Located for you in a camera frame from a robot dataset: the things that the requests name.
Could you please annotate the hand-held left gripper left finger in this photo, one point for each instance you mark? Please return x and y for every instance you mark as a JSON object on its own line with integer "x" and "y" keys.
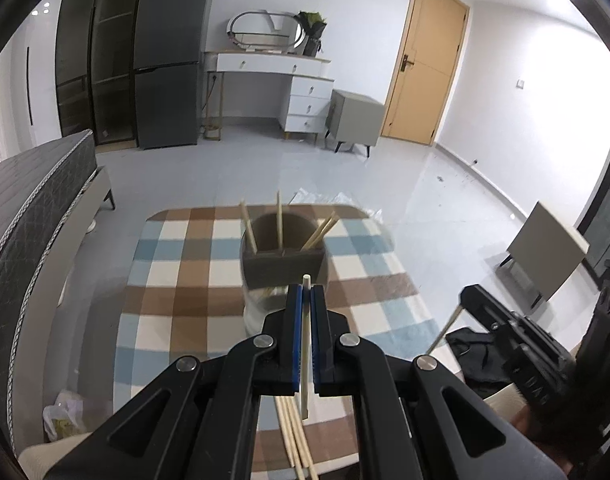
{"x": 298, "y": 330}

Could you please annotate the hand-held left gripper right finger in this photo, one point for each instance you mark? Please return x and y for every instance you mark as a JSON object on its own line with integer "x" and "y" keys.
{"x": 316, "y": 350}

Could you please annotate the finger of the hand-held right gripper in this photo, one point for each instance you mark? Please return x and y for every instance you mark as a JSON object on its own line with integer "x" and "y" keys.
{"x": 485, "y": 307}

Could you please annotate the grey and white utensil holder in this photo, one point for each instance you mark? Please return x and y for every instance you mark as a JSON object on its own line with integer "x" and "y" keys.
{"x": 280, "y": 270}

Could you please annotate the grey nightstand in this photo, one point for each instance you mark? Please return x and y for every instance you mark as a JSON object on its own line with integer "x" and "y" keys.
{"x": 545, "y": 245}
{"x": 355, "y": 120}

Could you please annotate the plaid tablecloth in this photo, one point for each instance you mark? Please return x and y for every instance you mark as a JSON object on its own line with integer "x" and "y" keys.
{"x": 185, "y": 285}

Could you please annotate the clear plastic sheet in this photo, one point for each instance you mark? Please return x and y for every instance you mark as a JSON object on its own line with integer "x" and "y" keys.
{"x": 345, "y": 199}

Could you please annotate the dark glass door panel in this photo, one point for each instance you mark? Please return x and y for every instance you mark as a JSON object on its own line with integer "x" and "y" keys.
{"x": 605, "y": 210}

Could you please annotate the white bed leg pad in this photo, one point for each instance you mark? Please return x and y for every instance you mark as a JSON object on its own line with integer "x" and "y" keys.
{"x": 90, "y": 228}

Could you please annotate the translucent plastic bag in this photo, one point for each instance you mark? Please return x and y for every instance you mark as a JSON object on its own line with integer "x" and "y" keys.
{"x": 65, "y": 415}

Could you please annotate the grey quilted bed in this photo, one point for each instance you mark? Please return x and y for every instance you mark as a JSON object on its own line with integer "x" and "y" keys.
{"x": 50, "y": 270}

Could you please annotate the white dressing table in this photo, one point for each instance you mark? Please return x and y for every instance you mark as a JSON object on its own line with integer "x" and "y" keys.
{"x": 265, "y": 62}

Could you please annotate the yellow wooden door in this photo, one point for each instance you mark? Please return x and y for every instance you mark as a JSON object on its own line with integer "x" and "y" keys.
{"x": 425, "y": 35}

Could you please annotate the beige seat cushion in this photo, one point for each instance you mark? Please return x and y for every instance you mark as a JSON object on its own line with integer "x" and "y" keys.
{"x": 40, "y": 455}

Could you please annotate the oval vanity mirror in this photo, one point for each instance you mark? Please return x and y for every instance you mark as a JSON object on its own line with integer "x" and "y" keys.
{"x": 250, "y": 25}

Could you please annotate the dark grey refrigerator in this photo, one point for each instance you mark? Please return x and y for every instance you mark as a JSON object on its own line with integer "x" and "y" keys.
{"x": 170, "y": 35}

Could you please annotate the dark glass wardrobe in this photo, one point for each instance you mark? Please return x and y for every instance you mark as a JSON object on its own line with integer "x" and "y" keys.
{"x": 110, "y": 60}

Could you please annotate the glossy white wardrobe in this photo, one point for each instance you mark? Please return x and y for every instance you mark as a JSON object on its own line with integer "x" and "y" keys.
{"x": 40, "y": 85}

